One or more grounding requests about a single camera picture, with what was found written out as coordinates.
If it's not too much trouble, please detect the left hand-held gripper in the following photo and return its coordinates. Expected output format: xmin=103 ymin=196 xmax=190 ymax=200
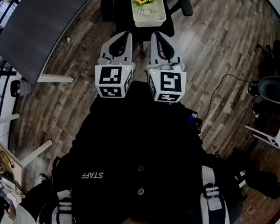
xmin=91 ymin=27 xmax=141 ymax=103

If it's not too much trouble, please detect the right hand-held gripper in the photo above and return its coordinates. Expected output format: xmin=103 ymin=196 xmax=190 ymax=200
xmin=141 ymin=31 xmax=193 ymax=106

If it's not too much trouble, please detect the white perforated plastic basket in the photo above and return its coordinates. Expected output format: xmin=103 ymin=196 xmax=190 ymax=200
xmin=125 ymin=0 xmax=169 ymax=32

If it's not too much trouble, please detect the black office chair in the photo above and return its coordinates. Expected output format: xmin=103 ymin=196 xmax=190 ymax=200
xmin=94 ymin=0 xmax=196 ymax=64

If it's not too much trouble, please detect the person's black jacket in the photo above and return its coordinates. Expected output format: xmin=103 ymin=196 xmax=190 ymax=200
xmin=38 ymin=70 xmax=259 ymax=224

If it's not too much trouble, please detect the black waste bin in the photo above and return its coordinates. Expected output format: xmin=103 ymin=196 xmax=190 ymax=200
xmin=9 ymin=79 xmax=33 ymax=99

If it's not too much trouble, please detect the grey seat swivel chair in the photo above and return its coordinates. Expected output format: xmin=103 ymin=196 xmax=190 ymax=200
xmin=242 ymin=72 xmax=280 ymax=121

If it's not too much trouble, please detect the black floor cable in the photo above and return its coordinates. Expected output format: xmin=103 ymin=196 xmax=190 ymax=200
xmin=203 ymin=71 xmax=261 ymax=130

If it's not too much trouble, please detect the grey right shoulder strap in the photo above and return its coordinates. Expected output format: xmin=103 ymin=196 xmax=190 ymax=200
xmin=192 ymin=165 xmax=237 ymax=224

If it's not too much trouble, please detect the grey shoulder strap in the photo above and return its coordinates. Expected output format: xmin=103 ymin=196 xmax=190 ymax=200
xmin=50 ymin=187 xmax=85 ymax=224
xmin=192 ymin=165 xmax=237 ymax=224

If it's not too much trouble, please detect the grey left shoulder strap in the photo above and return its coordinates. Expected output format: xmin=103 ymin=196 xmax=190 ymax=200
xmin=50 ymin=187 xmax=85 ymax=224

